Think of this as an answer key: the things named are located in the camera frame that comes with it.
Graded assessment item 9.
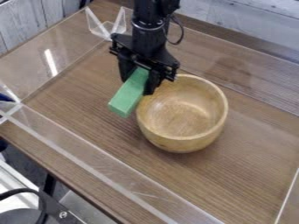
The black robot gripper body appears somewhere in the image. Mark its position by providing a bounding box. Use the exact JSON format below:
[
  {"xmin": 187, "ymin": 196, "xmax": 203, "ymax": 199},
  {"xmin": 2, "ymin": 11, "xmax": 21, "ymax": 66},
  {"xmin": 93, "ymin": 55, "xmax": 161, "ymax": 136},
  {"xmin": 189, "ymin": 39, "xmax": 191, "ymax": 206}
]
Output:
[{"xmin": 110, "ymin": 20, "xmax": 181, "ymax": 81}]

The green rectangular block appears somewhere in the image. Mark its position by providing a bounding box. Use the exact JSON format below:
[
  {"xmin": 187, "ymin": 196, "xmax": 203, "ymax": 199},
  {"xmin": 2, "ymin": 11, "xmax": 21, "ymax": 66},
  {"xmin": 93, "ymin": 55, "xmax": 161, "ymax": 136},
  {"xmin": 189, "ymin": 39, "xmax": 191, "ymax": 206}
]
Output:
[{"xmin": 109, "ymin": 67, "xmax": 149, "ymax": 118}]

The black cable loop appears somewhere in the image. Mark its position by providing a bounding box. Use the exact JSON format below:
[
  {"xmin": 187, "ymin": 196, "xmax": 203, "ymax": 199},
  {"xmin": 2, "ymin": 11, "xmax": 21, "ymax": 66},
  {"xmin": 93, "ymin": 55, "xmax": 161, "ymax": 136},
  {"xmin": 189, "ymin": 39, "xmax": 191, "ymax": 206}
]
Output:
[{"xmin": 0, "ymin": 187, "xmax": 51, "ymax": 224}]

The clear acrylic corner bracket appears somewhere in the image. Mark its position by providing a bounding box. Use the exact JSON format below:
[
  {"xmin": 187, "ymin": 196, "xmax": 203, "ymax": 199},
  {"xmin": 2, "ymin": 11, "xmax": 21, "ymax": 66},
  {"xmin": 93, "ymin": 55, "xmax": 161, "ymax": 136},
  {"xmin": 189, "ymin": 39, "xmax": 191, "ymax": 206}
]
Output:
[{"xmin": 85, "ymin": 6, "xmax": 134, "ymax": 41}]

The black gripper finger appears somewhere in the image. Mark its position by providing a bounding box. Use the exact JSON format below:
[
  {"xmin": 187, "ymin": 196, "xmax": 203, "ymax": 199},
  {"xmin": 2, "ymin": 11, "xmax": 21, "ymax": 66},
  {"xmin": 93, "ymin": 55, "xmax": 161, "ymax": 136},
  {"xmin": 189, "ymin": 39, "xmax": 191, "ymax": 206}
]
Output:
[
  {"xmin": 145, "ymin": 70, "xmax": 163, "ymax": 95},
  {"xmin": 118, "ymin": 54, "xmax": 137, "ymax": 82}
]

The clear acrylic front barrier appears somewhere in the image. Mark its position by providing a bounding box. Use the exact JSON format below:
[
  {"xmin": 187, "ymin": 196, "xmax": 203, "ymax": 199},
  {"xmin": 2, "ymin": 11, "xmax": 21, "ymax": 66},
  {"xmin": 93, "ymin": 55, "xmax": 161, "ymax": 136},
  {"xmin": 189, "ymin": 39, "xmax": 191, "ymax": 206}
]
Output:
[{"xmin": 0, "ymin": 89, "xmax": 225, "ymax": 224}]

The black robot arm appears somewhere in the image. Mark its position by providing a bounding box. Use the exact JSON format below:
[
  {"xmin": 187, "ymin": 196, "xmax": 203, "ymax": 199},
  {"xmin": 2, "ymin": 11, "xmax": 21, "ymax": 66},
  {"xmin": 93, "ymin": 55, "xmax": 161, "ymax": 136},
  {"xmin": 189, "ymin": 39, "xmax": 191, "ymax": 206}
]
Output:
[{"xmin": 110, "ymin": 0, "xmax": 185, "ymax": 95}]

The brown wooden bowl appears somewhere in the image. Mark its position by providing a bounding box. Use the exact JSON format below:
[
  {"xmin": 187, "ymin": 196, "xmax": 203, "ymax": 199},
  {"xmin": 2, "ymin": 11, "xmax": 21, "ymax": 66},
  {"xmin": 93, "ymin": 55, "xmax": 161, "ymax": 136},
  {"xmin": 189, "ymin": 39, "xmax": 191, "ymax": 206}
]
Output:
[{"xmin": 137, "ymin": 74, "xmax": 230, "ymax": 153}]

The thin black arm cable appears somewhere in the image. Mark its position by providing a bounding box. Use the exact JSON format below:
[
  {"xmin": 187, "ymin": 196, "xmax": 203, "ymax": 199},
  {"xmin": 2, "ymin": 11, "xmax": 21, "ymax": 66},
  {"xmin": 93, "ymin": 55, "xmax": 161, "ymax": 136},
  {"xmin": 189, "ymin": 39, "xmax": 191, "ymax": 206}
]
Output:
[{"xmin": 165, "ymin": 12, "xmax": 185, "ymax": 46}]

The black table leg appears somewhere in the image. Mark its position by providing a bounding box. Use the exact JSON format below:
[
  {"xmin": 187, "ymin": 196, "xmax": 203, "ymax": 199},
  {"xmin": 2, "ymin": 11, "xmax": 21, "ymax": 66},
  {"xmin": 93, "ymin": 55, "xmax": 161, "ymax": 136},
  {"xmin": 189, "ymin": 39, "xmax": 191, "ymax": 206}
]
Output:
[{"xmin": 43, "ymin": 174, "xmax": 57, "ymax": 196}]

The grey metal base plate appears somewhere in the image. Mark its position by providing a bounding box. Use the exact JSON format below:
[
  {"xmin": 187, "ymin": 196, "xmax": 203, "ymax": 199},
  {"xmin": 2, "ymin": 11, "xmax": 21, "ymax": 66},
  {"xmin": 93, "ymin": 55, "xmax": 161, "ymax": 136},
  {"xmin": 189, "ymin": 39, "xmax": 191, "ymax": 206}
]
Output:
[{"xmin": 42, "ymin": 192, "xmax": 87, "ymax": 224}]

